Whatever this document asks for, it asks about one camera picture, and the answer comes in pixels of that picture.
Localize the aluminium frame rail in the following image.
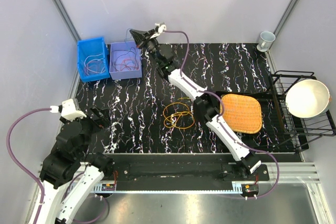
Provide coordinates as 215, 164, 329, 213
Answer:
34, 161, 321, 184

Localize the blue plastic bin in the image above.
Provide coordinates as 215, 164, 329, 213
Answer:
77, 37, 110, 82

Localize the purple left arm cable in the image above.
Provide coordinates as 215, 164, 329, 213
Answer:
5, 107, 110, 223

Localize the black wire dish rack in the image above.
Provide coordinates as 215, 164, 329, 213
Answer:
269, 70, 335, 149

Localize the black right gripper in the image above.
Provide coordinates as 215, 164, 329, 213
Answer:
129, 30, 160, 67

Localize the lavender plastic box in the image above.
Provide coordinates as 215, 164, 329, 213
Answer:
109, 41, 142, 80

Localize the white ceramic mug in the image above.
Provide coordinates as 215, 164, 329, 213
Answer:
257, 31, 276, 52

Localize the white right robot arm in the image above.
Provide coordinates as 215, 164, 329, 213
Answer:
130, 28, 261, 180

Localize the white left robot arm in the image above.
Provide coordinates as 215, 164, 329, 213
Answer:
29, 107, 113, 223

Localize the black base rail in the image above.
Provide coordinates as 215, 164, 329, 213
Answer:
109, 154, 270, 194

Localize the large white bowl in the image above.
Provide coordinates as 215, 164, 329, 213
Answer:
285, 79, 332, 119

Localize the yellow cable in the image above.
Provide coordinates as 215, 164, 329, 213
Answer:
162, 97, 195, 130

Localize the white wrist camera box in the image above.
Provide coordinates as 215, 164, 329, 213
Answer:
61, 98, 87, 122

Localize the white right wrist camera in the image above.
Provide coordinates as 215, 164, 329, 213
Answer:
154, 23, 167, 36

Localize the blue cable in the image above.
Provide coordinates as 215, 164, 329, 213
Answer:
123, 27, 134, 44

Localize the orange woven mat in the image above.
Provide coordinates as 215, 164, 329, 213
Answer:
220, 94, 263, 134

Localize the brown cable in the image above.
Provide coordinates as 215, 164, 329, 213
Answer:
112, 47, 140, 72

